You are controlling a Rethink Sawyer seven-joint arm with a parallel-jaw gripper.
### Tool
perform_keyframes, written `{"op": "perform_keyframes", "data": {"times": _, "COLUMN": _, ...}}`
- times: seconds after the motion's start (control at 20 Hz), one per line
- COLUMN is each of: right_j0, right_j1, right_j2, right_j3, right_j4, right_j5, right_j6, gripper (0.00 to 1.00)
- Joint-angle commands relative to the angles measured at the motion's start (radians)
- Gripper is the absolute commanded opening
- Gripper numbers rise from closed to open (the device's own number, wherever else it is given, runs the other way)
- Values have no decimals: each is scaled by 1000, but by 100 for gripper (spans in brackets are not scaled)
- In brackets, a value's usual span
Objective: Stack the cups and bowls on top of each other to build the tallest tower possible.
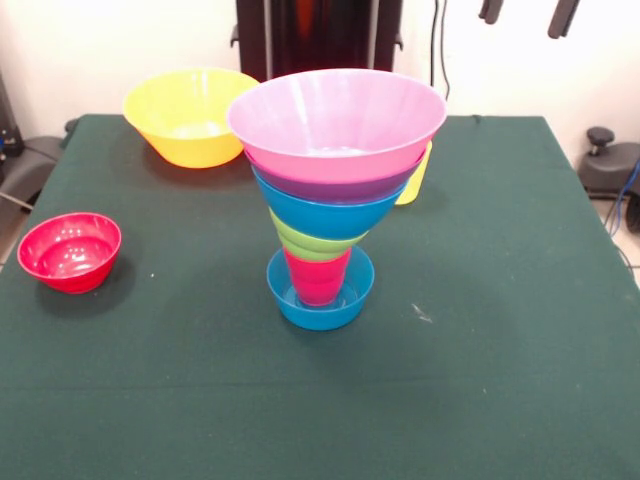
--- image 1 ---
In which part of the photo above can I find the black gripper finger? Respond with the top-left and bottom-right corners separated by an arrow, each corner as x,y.
546,0 -> 583,41
478,0 -> 504,24

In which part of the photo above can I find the large pink bowl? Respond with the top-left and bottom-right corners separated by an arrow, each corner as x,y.
225,68 -> 449,187

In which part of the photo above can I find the purple bowl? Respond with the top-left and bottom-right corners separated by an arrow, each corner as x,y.
249,149 -> 424,204

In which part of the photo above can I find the blue bowl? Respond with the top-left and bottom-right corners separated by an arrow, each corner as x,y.
253,174 -> 409,241

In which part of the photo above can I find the small green bowl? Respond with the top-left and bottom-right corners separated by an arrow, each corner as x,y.
269,206 -> 367,264

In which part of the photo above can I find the red cup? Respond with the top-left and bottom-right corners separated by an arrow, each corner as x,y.
283,248 -> 354,308

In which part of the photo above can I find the translucent teal bowl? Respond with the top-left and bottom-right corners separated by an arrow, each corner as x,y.
266,246 -> 376,332

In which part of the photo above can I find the small red bowl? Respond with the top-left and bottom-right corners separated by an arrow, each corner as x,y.
16,212 -> 123,295

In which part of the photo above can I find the yellow cup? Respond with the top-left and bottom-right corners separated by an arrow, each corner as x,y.
393,141 -> 433,206

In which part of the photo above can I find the large yellow bowl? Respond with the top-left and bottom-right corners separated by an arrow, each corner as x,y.
122,67 -> 262,170

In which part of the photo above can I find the dark green tablecloth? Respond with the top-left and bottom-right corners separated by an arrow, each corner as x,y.
0,113 -> 640,480

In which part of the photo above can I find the black equipment box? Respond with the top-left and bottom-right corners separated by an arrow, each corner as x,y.
0,69 -> 24,161

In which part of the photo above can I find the black wall cable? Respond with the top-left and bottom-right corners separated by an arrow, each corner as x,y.
429,0 -> 442,84
440,0 -> 451,101

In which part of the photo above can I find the grey pedestal leg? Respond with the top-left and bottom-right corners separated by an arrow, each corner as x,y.
0,135 -> 64,211
579,142 -> 640,201

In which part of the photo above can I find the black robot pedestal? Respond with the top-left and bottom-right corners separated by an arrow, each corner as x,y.
230,0 -> 405,84

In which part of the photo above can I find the blue cable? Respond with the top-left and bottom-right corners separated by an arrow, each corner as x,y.
607,159 -> 640,239

